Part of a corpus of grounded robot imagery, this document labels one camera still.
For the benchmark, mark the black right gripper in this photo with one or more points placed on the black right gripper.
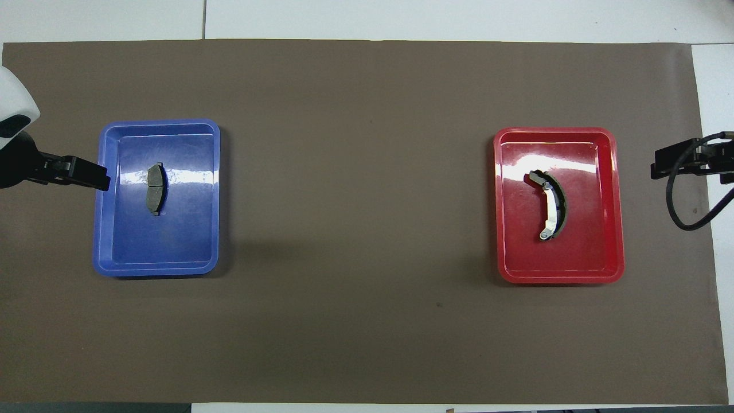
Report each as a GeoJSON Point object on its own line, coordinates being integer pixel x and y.
{"type": "Point", "coordinates": [719, 160]}

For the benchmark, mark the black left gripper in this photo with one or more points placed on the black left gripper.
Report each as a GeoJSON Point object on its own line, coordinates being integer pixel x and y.
{"type": "Point", "coordinates": [20, 163]}

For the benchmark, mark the dark brake pad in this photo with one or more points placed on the dark brake pad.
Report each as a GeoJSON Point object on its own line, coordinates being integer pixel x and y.
{"type": "Point", "coordinates": [153, 192]}

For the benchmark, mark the curved brake shoe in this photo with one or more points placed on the curved brake shoe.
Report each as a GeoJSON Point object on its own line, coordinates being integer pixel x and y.
{"type": "Point", "coordinates": [550, 206]}

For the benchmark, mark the blue plastic tray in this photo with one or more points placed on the blue plastic tray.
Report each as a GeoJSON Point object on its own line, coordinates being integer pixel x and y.
{"type": "Point", "coordinates": [172, 241]}

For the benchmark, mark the red plastic tray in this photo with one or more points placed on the red plastic tray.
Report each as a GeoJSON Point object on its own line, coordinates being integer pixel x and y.
{"type": "Point", "coordinates": [590, 252]}

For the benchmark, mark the brown table mat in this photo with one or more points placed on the brown table mat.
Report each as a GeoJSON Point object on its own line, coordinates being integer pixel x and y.
{"type": "Point", "coordinates": [367, 172]}

